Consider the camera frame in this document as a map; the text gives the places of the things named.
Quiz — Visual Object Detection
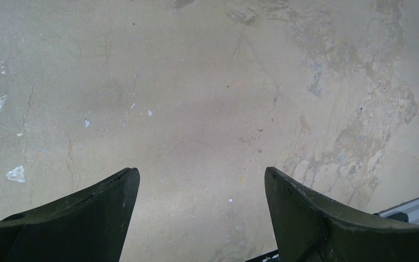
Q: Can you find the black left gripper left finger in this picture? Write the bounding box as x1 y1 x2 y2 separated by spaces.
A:
0 168 140 261

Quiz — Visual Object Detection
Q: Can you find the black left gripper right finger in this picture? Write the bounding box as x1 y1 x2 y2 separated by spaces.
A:
265 167 419 261

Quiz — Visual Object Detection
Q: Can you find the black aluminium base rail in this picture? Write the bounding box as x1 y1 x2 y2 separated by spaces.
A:
246 197 419 261

